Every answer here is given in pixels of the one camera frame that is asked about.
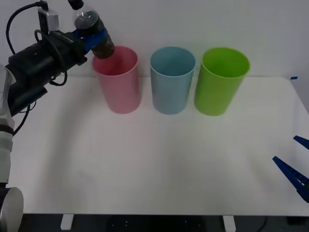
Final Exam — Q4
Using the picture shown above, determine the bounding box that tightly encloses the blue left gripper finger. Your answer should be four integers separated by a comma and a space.
71, 29, 83, 41
83, 28, 109, 53

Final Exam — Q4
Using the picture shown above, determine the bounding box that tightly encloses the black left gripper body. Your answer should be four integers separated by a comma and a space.
48, 30, 88, 71

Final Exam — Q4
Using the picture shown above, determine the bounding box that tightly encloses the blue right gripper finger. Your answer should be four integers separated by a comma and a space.
293, 135, 309, 150
272, 156, 309, 203

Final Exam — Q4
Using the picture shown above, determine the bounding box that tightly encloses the clear plastic bottle black cap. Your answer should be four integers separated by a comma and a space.
67, 0, 115, 59

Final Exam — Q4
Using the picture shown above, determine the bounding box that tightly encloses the pink plastic bin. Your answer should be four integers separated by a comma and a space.
92, 45, 142, 115

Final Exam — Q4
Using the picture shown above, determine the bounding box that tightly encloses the white table leg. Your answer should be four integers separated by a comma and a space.
60, 214, 74, 231
222, 215, 237, 232

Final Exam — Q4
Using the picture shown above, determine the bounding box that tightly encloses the pale blue plastic bin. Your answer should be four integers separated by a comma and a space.
150, 46, 196, 116

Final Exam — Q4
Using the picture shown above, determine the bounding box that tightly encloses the green plastic bin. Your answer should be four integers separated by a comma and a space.
193, 47, 251, 116

